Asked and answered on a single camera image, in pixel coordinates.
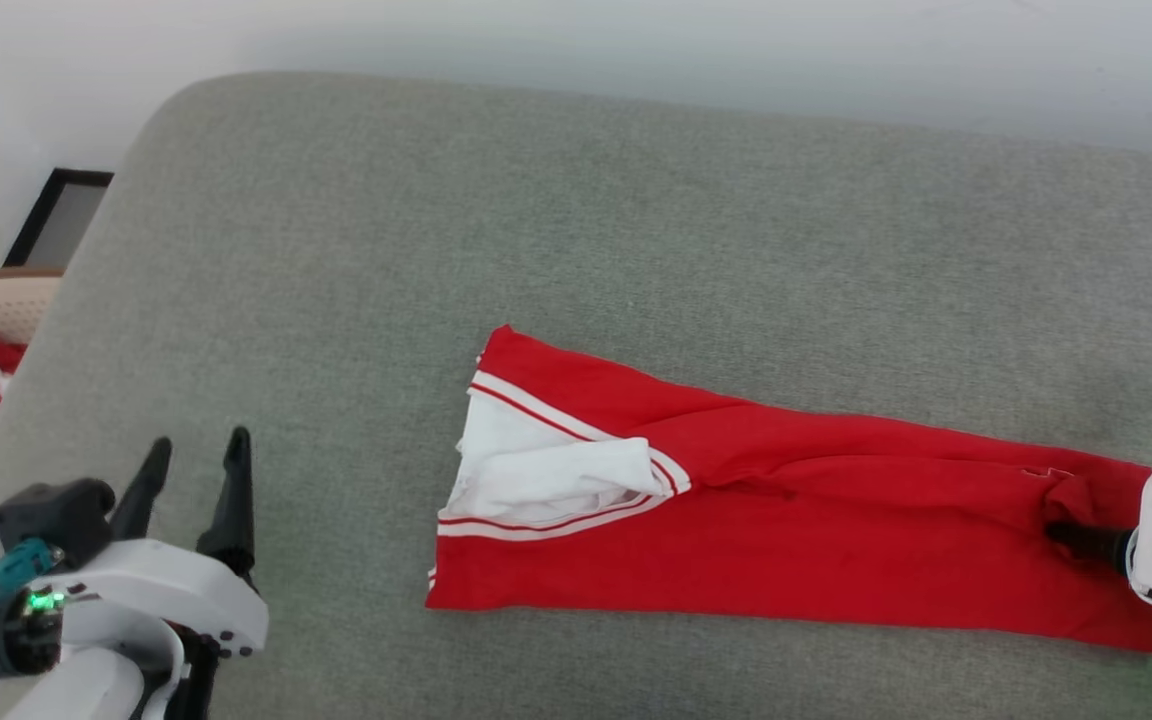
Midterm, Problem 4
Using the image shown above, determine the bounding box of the grey fabric sofa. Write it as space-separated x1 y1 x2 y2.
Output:
0 71 1152 720

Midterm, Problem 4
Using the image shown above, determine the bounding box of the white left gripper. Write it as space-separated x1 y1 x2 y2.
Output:
27 426 270 720

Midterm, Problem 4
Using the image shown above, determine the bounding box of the red and white garment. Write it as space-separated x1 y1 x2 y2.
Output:
423 324 1152 655

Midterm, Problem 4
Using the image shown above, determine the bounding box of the black framed panel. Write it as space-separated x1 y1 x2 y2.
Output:
3 167 116 270

